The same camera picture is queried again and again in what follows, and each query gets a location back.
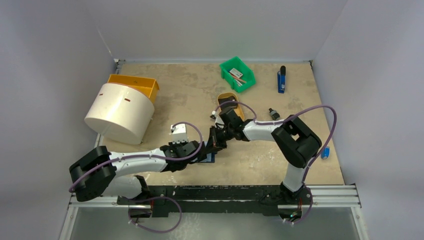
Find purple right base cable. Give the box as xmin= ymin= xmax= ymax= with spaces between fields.
xmin=281 ymin=187 xmax=315 ymax=227

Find small blue eraser block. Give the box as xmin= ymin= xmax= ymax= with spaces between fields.
xmin=320 ymin=146 xmax=331 ymax=160

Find blue stapler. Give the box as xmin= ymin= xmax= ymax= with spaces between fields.
xmin=277 ymin=65 xmax=286 ymax=94

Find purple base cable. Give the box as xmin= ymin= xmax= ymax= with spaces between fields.
xmin=127 ymin=194 xmax=184 ymax=234
xmin=281 ymin=187 xmax=315 ymax=227

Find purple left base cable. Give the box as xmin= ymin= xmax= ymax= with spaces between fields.
xmin=127 ymin=194 xmax=184 ymax=234

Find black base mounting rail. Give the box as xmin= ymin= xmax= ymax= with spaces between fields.
xmin=116 ymin=174 xmax=315 ymax=220

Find green plastic bin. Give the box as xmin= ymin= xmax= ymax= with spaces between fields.
xmin=219 ymin=56 xmax=256 ymax=93

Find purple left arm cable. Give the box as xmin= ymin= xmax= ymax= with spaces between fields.
xmin=68 ymin=122 xmax=204 ymax=194

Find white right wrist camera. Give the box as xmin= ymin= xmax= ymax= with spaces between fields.
xmin=210 ymin=111 xmax=225 ymax=129

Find blue leather card holder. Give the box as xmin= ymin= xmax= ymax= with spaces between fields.
xmin=191 ymin=141 xmax=217 ymax=163

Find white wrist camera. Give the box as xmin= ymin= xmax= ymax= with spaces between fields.
xmin=210 ymin=111 xmax=225 ymax=129
xmin=170 ymin=123 xmax=189 ymax=144

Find white cylindrical container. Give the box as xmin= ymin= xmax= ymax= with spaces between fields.
xmin=84 ymin=83 xmax=155 ymax=145

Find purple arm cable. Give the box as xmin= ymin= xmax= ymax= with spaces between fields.
xmin=214 ymin=100 xmax=338 ymax=185
xmin=68 ymin=122 xmax=204 ymax=194

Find items inside green bin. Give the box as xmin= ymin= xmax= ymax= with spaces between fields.
xmin=228 ymin=68 xmax=247 ymax=87

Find tan oval plastic tray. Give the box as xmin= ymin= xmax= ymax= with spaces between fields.
xmin=217 ymin=92 xmax=245 ymax=121

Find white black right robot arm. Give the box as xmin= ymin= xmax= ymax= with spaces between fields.
xmin=204 ymin=107 xmax=322 ymax=204

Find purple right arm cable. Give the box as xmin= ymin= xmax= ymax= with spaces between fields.
xmin=214 ymin=100 xmax=338 ymax=185

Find black VIP credit cards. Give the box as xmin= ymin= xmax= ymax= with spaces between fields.
xmin=221 ymin=96 xmax=238 ymax=109

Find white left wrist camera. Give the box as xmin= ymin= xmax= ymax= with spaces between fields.
xmin=170 ymin=123 xmax=189 ymax=144

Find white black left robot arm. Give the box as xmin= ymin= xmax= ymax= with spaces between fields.
xmin=69 ymin=140 xmax=205 ymax=205

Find yellow wooden box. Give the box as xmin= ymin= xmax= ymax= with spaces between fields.
xmin=107 ymin=74 xmax=160 ymax=104

